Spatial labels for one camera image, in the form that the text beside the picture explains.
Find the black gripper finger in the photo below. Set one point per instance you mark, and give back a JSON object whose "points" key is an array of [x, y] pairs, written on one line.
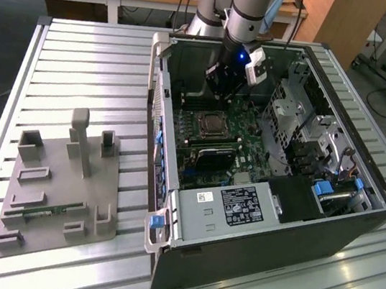
{"points": [[236, 90], [213, 78]]}

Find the silver CPU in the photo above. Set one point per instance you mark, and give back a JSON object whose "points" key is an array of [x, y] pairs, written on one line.
{"points": [[214, 123]]}

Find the metal locking lever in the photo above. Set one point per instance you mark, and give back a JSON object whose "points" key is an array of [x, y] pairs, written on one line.
{"points": [[217, 137]]}

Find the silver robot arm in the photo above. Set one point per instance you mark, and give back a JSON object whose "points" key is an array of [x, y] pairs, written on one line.
{"points": [[246, 18]]}

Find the black RAM slot bank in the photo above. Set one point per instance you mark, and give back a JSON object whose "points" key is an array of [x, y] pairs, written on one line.
{"points": [[215, 143], [190, 102]]}

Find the CPU socket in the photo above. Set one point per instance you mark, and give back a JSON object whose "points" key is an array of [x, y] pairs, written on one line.
{"points": [[202, 134]]}

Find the metal drive cage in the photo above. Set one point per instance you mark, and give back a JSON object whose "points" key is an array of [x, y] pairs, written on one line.
{"points": [[283, 121]]}

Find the green motherboard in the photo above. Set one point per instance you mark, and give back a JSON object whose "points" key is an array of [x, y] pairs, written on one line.
{"points": [[250, 149]]}

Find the black graphics card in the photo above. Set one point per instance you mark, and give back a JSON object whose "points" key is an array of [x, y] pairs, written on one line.
{"points": [[214, 159]]}

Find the silver chipset heatsink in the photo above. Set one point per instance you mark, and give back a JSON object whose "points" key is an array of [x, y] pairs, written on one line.
{"points": [[247, 179]]}

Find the wooden cabinet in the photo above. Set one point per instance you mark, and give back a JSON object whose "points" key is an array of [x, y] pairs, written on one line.
{"points": [[352, 26]]}

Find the blue disk carrier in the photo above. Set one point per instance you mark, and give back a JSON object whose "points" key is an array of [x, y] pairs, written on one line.
{"points": [[321, 191]]}

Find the silver power supply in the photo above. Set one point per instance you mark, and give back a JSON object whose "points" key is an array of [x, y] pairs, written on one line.
{"points": [[199, 222]]}

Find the small blue clip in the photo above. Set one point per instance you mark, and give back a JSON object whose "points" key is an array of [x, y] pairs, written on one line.
{"points": [[358, 184]]}

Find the blue case latch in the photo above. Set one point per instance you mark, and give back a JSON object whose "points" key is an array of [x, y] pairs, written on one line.
{"points": [[156, 222]]}

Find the black PC case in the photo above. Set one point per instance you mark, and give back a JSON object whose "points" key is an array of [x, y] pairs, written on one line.
{"points": [[270, 258]]}

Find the grey parts rack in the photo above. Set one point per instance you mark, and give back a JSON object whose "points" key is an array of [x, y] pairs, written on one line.
{"points": [[63, 183]]}

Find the green RAM stick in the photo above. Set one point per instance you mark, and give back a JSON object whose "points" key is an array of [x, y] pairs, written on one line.
{"points": [[46, 210]]}

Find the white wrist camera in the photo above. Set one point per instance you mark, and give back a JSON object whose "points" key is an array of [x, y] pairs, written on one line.
{"points": [[259, 66]]}

